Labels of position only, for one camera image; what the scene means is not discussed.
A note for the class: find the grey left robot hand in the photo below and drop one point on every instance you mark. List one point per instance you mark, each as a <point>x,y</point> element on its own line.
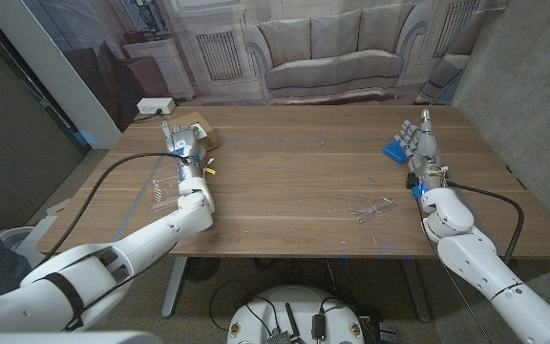
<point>186,143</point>

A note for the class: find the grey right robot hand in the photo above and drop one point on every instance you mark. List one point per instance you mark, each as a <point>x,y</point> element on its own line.
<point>426,150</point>

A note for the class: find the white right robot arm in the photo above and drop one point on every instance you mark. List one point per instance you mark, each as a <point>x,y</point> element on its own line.
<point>475,263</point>

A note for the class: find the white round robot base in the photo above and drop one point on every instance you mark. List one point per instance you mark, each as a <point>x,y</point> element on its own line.
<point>299,306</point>

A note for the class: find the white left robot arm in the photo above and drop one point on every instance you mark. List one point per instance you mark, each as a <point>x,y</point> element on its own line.
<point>112,267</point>

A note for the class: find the brown cardboard box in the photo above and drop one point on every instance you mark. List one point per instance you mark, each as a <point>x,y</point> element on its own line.
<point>186,118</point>

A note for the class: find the blue sponge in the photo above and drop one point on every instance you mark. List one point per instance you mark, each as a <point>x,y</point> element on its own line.
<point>394,152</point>

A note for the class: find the clear plastic clamshell container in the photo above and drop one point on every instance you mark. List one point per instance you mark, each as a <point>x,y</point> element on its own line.
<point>165,186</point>

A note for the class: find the cardboard scrap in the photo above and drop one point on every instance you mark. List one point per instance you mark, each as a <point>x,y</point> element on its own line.
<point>51,210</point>

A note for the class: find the white power strip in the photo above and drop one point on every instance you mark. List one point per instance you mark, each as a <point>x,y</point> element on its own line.
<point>155,106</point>

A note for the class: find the clear eyeglasses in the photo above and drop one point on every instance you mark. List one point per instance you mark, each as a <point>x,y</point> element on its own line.
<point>375,208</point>

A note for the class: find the black round floor device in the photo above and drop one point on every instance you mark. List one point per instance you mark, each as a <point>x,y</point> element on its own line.
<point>202,269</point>

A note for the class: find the printed living room backdrop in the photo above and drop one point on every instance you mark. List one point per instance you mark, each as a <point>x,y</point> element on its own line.
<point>332,48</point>

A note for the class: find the white table leg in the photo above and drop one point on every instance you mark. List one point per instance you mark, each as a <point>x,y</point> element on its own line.
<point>175,286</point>
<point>416,291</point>

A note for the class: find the white floor stand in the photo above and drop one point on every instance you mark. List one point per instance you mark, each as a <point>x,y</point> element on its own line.
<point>12,236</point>

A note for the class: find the black power adapter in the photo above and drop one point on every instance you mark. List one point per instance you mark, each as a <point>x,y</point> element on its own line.
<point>318,326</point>

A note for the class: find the black antenna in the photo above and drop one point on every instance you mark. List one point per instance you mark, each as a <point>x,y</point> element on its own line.
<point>293,322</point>

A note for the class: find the white robot chest cover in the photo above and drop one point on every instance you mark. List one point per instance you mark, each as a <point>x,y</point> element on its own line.
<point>65,338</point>

